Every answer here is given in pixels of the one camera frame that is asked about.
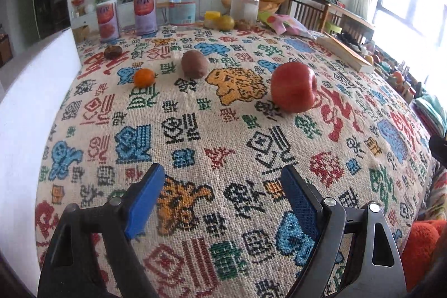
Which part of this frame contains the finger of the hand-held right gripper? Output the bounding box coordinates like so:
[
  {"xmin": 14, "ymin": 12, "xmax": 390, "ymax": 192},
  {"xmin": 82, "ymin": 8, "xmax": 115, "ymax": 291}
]
[{"xmin": 429, "ymin": 135, "xmax": 447, "ymax": 162}]

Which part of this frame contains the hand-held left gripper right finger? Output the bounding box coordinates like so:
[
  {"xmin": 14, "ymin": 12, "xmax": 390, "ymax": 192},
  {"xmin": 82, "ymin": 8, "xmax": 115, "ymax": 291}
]
[{"xmin": 280, "ymin": 164, "xmax": 407, "ymax": 298}]

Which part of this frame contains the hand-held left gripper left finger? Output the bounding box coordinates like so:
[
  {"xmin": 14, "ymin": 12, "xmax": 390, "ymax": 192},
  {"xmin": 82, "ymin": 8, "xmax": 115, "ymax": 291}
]
[{"xmin": 38, "ymin": 163, "xmax": 166, "ymax": 298}]

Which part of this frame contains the red apple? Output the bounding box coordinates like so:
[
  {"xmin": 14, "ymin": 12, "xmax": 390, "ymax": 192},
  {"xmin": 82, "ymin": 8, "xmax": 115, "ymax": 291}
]
[{"xmin": 270, "ymin": 61, "xmax": 318, "ymax": 113}]

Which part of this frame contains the small orange tangerine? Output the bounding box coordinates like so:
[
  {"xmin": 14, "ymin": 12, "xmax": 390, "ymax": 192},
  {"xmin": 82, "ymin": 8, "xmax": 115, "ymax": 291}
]
[{"xmin": 134, "ymin": 68, "xmax": 156, "ymax": 88}]

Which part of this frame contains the brown kiwi fruit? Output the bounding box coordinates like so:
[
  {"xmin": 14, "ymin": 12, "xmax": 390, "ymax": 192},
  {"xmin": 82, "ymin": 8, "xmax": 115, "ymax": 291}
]
[{"xmin": 181, "ymin": 50, "xmax": 209, "ymax": 78}]

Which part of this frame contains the white cardboard box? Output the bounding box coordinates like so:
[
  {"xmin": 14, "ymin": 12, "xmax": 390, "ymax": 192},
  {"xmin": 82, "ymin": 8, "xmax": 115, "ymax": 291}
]
[{"xmin": 0, "ymin": 28, "xmax": 82, "ymax": 288}]

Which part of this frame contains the dark brown mangosteen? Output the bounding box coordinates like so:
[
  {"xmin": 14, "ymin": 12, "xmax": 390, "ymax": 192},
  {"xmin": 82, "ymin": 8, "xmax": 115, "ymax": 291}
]
[{"xmin": 104, "ymin": 45, "xmax": 123, "ymax": 60}]

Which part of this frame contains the green-brown round fruit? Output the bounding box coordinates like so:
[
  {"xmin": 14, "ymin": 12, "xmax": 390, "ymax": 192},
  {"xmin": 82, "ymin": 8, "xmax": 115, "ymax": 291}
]
[{"xmin": 217, "ymin": 15, "xmax": 235, "ymax": 31}]

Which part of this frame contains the folded green cloth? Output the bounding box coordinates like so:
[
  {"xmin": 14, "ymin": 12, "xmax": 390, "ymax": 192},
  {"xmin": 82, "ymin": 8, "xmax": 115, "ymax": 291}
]
[{"xmin": 412, "ymin": 94, "xmax": 447, "ymax": 138}]

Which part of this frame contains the floral patterned cushion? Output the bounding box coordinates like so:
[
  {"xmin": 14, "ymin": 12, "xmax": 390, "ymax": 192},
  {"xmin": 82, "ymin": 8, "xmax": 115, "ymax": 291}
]
[{"xmin": 424, "ymin": 165, "xmax": 447, "ymax": 222}]

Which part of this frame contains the basket of colourful toys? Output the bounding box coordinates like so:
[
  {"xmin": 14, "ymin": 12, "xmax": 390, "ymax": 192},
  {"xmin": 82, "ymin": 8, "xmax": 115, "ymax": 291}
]
[{"xmin": 363, "ymin": 52, "xmax": 423, "ymax": 99}]

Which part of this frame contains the printed woven tablecloth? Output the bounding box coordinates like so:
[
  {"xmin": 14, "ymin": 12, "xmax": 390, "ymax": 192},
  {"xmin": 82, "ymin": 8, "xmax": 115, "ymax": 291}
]
[{"xmin": 35, "ymin": 20, "xmax": 441, "ymax": 298}]

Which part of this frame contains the orange covered book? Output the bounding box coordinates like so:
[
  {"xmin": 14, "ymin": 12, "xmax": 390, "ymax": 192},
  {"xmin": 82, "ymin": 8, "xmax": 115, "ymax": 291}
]
[{"xmin": 316, "ymin": 34, "xmax": 375, "ymax": 73}]

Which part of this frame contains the pink snack bag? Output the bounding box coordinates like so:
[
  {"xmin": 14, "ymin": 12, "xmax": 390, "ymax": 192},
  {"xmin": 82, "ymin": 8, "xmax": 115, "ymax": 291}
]
[{"xmin": 258, "ymin": 11, "xmax": 311, "ymax": 37}]

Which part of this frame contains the wooden slatted bench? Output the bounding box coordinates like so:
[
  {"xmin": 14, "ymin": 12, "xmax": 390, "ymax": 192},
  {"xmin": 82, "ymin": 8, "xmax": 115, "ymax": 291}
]
[{"xmin": 288, "ymin": 0, "xmax": 376, "ymax": 44}]

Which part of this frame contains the pink labelled tin can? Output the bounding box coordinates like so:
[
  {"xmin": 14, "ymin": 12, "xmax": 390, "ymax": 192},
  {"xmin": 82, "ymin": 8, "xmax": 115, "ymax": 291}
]
[
  {"xmin": 133, "ymin": 0, "xmax": 157, "ymax": 35},
  {"xmin": 96, "ymin": 0, "xmax": 121, "ymax": 43}
]

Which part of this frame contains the white television cabinet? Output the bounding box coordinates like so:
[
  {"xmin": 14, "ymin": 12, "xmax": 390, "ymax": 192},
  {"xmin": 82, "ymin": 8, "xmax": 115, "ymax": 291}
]
[{"xmin": 72, "ymin": 0, "xmax": 224, "ymax": 31}]

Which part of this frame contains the small jar with yellow lid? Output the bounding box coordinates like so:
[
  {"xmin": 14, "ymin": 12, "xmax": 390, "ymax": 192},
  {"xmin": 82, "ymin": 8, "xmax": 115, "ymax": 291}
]
[{"xmin": 204, "ymin": 12, "xmax": 221, "ymax": 28}]

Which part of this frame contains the clear jar with gold lid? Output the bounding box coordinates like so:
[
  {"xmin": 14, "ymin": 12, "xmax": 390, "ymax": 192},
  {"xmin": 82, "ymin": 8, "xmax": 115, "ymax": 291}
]
[{"xmin": 168, "ymin": 0, "xmax": 200, "ymax": 27}]

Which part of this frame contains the clear jar with black lid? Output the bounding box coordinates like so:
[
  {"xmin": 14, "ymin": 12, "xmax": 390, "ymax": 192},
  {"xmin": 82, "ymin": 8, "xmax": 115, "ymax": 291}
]
[{"xmin": 230, "ymin": 0, "xmax": 260, "ymax": 24}]

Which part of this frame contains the window with dark frame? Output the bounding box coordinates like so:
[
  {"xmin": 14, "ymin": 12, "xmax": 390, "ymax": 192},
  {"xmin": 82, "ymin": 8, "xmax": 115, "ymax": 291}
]
[{"xmin": 372, "ymin": 0, "xmax": 447, "ymax": 47}]

